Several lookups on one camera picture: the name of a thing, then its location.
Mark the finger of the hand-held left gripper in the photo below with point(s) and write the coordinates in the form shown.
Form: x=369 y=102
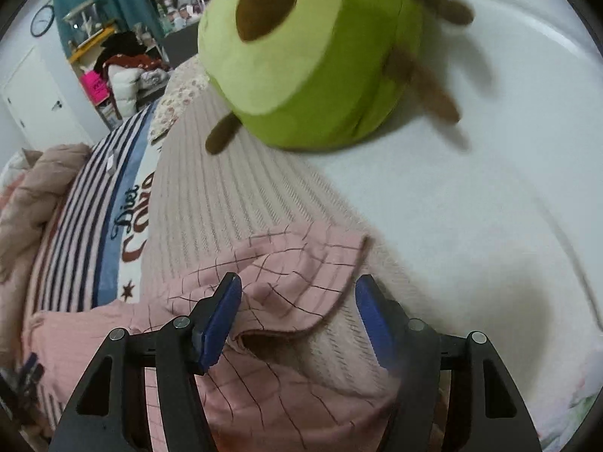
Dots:
x=29 y=368

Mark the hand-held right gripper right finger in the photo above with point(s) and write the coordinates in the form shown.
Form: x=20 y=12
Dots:
x=372 y=320

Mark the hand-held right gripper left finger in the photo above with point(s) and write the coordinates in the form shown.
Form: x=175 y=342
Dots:
x=221 y=320

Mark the pink checked pants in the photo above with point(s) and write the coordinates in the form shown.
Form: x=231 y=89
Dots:
x=292 y=282

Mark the beige ribbed bedspread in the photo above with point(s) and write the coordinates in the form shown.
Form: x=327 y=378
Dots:
x=235 y=188

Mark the striped printed blanket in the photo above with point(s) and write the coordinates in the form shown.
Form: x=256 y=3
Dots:
x=89 y=226

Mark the beige and grey comforter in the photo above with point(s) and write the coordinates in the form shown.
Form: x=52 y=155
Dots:
x=33 y=197

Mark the floral pillow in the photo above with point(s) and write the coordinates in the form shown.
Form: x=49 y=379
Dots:
x=176 y=99

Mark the white quilted garment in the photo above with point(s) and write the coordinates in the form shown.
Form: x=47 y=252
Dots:
x=123 y=87

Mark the green avocado plush toy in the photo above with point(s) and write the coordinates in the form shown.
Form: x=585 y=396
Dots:
x=311 y=66

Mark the pink bag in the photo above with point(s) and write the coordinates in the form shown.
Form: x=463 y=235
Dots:
x=94 y=87

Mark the white door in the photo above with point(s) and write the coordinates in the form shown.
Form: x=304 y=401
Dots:
x=33 y=99

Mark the red floral garment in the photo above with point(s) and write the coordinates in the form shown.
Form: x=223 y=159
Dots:
x=136 y=62

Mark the black garment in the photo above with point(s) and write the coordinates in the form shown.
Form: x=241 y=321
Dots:
x=120 y=44

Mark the yellow shelf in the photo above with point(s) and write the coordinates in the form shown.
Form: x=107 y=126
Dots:
x=89 y=42

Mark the round wall clock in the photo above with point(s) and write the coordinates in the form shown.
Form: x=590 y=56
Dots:
x=43 y=20

